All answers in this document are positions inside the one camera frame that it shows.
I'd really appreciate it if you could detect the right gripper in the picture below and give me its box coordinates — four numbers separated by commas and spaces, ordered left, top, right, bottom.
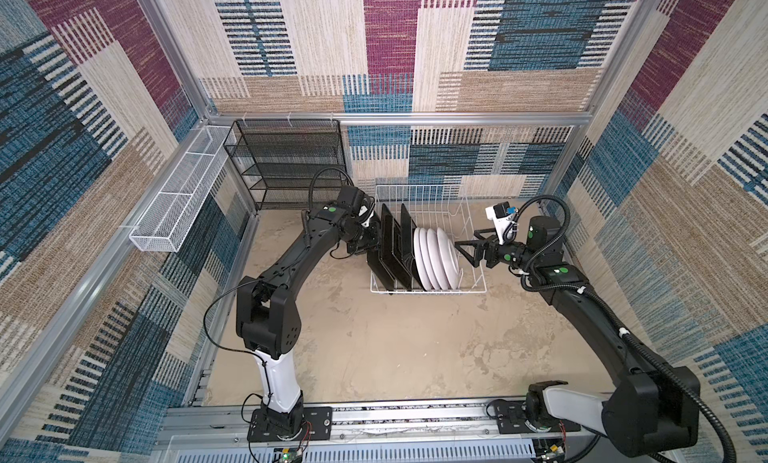
454, 226, 538, 271

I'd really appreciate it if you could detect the floral square plate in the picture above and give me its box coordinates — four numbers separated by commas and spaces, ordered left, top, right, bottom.
380, 204, 413, 291

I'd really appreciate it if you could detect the black square plate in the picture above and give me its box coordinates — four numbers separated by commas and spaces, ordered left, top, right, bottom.
400, 203, 421, 291
365, 215, 395, 292

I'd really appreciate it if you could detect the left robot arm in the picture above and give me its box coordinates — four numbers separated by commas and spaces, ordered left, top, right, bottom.
235, 185, 377, 438

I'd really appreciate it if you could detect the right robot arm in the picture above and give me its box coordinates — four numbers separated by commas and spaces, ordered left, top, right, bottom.
455, 215, 704, 457

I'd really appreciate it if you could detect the black mesh shelf rack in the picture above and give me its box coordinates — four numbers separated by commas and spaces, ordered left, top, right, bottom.
224, 119, 349, 210

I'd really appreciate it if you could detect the white round plate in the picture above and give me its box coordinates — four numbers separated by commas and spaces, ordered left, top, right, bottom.
436, 228, 461, 290
413, 228, 433, 292
426, 228, 450, 290

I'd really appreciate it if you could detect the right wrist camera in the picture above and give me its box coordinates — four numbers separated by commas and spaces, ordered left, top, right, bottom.
485, 201, 518, 244

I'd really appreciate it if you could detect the white wire dish rack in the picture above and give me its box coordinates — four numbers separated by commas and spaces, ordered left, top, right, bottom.
370, 184, 487, 295

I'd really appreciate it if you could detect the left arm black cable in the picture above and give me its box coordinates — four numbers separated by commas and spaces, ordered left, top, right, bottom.
202, 166, 355, 368

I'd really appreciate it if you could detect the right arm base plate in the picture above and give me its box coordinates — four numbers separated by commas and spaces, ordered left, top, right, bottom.
485, 399, 582, 435

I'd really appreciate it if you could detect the aluminium mounting rail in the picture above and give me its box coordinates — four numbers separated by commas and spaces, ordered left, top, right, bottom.
149, 396, 679, 463

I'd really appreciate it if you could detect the white wire wall basket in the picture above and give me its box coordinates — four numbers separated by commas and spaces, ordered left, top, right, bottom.
129, 125, 229, 253

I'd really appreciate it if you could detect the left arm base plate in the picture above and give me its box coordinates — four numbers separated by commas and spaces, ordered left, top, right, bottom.
247, 406, 333, 443

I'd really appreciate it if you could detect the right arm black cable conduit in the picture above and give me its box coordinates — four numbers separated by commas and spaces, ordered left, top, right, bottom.
508, 194, 738, 463

